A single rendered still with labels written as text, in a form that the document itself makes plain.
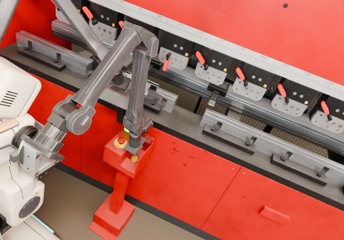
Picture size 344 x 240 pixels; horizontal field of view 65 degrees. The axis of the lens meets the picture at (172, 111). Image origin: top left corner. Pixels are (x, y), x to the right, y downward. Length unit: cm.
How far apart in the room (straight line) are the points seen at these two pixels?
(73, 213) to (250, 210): 119
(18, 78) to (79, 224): 139
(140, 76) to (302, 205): 113
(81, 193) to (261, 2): 174
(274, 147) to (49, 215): 152
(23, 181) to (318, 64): 127
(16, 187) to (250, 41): 110
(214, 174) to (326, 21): 95
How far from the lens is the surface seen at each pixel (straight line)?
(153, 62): 170
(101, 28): 150
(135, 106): 113
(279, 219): 179
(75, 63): 173
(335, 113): 144
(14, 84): 88
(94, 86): 91
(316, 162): 165
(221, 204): 182
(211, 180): 167
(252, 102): 174
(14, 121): 94
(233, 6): 124
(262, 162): 156
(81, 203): 217
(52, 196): 221
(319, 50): 129
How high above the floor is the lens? 188
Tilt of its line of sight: 39 degrees down
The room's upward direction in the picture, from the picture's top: 18 degrees clockwise
